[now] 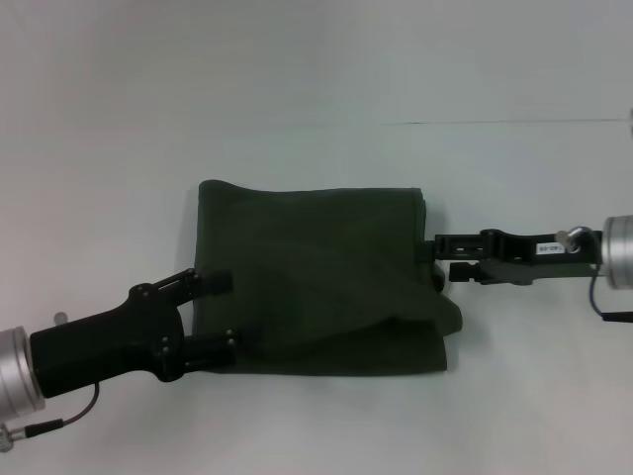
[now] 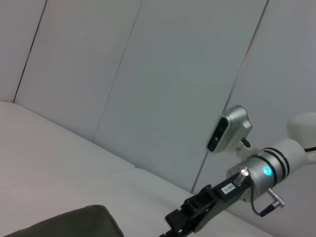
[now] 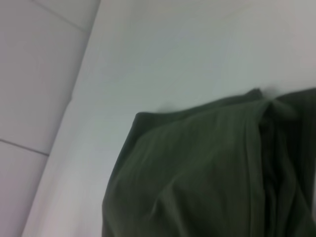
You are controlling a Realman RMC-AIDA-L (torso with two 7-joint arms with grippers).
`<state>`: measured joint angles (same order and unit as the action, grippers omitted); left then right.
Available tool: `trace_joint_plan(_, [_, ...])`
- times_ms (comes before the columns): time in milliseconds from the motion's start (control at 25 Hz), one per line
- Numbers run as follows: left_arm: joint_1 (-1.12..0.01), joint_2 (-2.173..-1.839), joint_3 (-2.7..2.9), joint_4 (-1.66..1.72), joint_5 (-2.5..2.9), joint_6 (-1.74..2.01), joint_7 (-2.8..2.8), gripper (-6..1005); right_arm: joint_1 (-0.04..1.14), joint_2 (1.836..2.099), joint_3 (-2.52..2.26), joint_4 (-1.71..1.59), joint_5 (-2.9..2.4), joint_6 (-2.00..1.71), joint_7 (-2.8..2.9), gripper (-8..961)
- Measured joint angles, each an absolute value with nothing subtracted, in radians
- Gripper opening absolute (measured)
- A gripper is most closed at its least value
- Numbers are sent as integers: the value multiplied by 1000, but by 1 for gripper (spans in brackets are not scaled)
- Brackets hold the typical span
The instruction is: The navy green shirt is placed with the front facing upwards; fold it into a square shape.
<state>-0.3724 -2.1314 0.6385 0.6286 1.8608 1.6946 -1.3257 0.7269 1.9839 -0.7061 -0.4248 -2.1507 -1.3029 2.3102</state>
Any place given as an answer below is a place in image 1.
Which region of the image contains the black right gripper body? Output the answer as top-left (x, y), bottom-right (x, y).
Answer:
top-left (480, 227), bottom-right (607, 289)

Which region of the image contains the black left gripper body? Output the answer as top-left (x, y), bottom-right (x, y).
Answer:
top-left (28, 281), bottom-right (188, 400)

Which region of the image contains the dark green FREE t-shirt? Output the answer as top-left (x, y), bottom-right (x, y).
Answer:
top-left (190, 178), bottom-right (465, 383)

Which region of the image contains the left arm cable with plug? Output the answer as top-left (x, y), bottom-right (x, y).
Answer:
top-left (0, 379), bottom-right (104, 452)

